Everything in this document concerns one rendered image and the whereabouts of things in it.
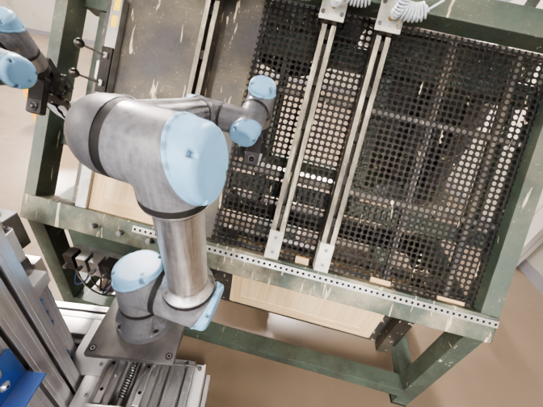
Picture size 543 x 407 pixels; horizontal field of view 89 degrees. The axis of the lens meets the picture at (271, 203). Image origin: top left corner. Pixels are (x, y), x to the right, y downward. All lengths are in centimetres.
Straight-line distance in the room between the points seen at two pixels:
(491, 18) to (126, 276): 151
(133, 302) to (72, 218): 90
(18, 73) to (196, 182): 63
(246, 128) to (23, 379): 66
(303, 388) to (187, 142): 180
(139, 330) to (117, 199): 79
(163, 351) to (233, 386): 111
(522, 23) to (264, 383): 209
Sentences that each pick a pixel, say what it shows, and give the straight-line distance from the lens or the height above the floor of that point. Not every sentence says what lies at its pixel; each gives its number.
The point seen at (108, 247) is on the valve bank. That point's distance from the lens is 152.
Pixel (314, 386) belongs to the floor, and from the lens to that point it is 203.
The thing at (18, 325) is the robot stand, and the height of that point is 129.
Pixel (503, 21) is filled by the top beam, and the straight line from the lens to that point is 153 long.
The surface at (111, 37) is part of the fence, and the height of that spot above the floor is 157.
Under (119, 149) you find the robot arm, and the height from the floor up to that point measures 164.
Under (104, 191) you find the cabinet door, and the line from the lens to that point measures 152.
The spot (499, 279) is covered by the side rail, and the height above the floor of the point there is 105.
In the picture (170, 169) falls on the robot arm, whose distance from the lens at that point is 36.
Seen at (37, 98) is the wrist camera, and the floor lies 146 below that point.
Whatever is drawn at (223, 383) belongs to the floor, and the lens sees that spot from 194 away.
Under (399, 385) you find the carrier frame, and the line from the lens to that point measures 205.
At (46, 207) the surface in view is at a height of 87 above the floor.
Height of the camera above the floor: 182
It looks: 35 degrees down
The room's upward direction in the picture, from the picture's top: 12 degrees clockwise
